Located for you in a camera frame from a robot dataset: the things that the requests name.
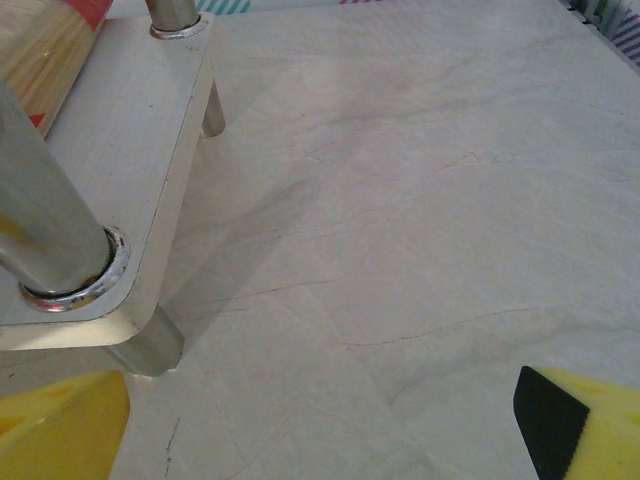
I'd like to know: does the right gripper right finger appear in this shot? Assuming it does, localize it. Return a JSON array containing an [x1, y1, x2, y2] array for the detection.
[[512, 365, 640, 480]]

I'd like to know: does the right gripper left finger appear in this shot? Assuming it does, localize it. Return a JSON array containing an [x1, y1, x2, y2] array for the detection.
[[0, 369, 133, 480]]

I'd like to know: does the red spaghetti bag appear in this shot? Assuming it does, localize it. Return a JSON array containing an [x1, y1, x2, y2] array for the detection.
[[0, 0, 117, 140]]

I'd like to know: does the two-tier metal shelf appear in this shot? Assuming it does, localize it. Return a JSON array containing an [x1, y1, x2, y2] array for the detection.
[[0, 0, 227, 377]]

